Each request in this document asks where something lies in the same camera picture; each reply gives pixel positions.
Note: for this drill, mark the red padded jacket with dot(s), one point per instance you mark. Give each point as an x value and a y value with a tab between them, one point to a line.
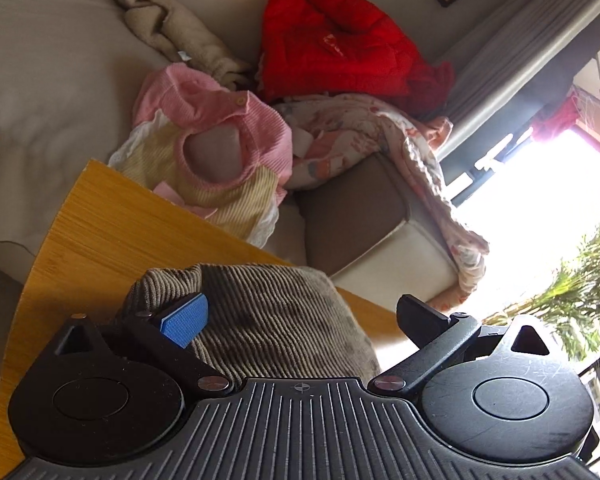
340	45

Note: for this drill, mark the white floral print pajamas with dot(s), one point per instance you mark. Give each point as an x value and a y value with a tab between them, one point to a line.
360	130

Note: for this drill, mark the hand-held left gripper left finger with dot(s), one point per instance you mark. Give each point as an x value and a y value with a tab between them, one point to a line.
185	317

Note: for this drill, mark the red hanging cloth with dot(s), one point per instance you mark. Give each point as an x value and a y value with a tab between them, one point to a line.
562	115

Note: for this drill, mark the green palm plant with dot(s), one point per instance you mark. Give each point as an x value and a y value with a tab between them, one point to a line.
580	290

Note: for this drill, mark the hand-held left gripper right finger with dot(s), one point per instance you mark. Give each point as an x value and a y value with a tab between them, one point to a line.
420	317

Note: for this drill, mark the beige sofa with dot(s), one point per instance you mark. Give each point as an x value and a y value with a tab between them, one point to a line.
40	85

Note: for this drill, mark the beige towel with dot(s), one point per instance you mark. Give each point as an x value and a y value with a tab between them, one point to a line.
180	35

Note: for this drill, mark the pink and yellow baby garment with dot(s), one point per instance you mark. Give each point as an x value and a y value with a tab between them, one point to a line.
260	125

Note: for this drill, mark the grey curtain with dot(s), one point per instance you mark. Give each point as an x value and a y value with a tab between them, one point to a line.
520	45

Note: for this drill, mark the wooden table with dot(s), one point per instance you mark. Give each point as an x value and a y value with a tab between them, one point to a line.
95	240

